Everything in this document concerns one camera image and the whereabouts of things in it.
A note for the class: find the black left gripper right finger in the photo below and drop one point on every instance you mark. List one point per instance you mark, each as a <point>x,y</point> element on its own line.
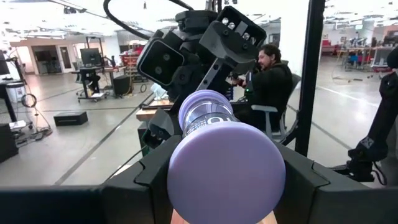
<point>342,205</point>

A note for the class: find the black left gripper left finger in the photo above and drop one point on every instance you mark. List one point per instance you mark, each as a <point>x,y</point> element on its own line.
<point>77,205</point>

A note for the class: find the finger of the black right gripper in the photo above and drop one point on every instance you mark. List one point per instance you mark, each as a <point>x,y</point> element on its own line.
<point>161,127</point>
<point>233,40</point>

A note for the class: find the purple sand timer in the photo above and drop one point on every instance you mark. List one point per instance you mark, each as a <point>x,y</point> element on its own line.
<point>224,174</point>

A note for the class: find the grey office chair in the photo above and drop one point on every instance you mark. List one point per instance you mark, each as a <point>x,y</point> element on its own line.
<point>262,108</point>

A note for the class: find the wooden desk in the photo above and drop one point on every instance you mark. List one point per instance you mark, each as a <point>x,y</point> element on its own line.
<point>149,113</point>

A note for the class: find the black computer tower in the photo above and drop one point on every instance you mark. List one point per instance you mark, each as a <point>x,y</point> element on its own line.
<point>122,85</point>

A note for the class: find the person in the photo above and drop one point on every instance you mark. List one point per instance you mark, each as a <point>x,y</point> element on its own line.
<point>270,87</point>

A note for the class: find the black floor box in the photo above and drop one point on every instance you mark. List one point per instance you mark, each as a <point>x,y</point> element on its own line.
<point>71,118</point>

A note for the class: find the black desktop monitor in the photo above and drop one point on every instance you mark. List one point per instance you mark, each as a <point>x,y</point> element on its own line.
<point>90,56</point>

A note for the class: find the white waste bin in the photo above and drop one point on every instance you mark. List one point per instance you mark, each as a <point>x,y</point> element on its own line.
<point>16,92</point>

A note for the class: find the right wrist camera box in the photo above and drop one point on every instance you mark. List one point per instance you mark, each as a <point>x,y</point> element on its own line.
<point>160,62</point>

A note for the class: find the black aluminium table frame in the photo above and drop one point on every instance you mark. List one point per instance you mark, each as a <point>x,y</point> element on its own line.
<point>309,77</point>

